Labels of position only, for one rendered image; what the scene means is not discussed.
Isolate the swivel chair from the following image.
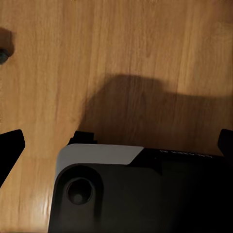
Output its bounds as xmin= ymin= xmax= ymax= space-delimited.
xmin=0 ymin=46 xmax=11 ymax=64

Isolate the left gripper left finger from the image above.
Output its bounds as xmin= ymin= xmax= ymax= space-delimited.
xmin=0 ymin=129 xmax=25 ymax=187

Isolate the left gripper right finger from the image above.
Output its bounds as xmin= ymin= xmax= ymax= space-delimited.
xmin=217 ymin=129 xmax=233 ymax=168

